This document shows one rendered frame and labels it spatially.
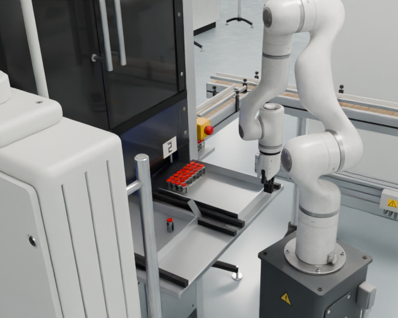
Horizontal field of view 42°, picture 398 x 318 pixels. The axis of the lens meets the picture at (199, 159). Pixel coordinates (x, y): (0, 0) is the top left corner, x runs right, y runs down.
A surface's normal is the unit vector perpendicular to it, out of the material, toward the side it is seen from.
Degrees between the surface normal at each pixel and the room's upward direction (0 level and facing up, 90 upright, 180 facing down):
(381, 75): 90
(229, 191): 0
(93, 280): 90
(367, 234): 0
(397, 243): 0
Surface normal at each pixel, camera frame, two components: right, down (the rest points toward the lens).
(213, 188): -0.04, -0.88
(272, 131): 0.18, 0.47
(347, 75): -0.54, 0.41
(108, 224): 0.80, 0.26
